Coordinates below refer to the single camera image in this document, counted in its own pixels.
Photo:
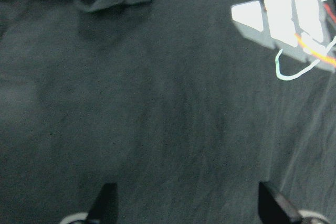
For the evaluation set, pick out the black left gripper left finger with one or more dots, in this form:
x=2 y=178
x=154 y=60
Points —
x=104 y=208

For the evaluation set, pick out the black t-shirt with logo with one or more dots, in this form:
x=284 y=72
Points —
x=166 y=99

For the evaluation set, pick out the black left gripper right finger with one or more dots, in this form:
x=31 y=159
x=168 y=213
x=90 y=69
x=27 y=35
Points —
x=274 y=207

